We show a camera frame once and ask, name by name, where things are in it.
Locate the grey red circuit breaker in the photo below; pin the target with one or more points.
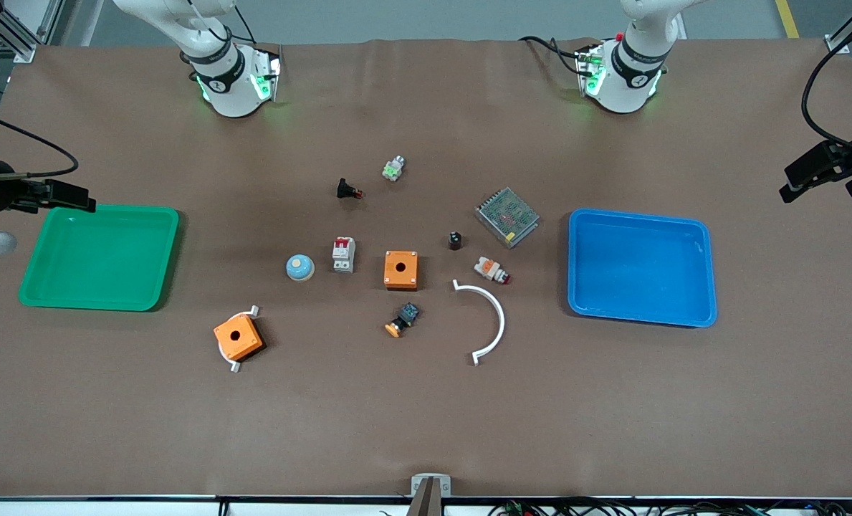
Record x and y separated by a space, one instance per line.
344 255

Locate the black cylindrical capacitor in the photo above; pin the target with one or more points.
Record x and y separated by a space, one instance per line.
455 241

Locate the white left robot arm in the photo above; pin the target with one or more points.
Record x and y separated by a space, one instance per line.
623 89

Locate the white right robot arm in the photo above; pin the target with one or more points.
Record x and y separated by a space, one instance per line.
232 93

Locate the green plastic tray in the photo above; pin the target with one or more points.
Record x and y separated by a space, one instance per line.
103 258

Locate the blue plastic tray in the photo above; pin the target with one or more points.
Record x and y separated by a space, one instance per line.
640 269

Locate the orange button box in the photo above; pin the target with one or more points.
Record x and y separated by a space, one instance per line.
401 271
238 338

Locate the blue round buzzer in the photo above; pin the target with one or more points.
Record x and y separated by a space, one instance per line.
299 268

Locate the metal mesh power supply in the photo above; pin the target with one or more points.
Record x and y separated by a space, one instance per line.
507 216

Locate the red orange indicator lamp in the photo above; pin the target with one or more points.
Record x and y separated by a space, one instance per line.
490 269

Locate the orange black push button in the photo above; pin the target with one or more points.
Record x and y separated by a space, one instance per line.
404 317

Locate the brown table mat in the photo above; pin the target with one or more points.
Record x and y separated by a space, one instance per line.
426 416

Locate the white curved plastic bracket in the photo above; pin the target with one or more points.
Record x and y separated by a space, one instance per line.
234 368
501 319

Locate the black red push switch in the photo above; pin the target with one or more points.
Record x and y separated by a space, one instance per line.
345 188

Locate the green white push switch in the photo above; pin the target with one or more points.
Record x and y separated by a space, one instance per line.
393 169

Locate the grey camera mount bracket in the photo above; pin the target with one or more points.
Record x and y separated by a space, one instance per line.
430 491

